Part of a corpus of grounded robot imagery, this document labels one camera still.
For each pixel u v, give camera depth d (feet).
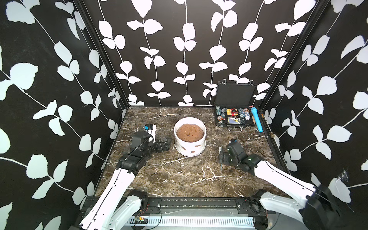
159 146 2.13
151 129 2.18
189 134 2.94
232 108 3.86
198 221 2.30
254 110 3.75
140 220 2.30
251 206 2.15
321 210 1.29
